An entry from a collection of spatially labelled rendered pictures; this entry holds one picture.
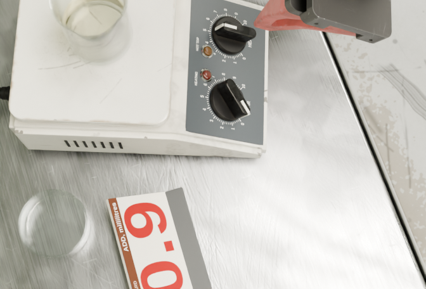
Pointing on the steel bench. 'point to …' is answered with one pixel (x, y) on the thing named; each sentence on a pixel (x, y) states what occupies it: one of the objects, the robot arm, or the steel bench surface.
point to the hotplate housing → (178, 73)
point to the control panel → (224, 71)
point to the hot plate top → (40, 111)
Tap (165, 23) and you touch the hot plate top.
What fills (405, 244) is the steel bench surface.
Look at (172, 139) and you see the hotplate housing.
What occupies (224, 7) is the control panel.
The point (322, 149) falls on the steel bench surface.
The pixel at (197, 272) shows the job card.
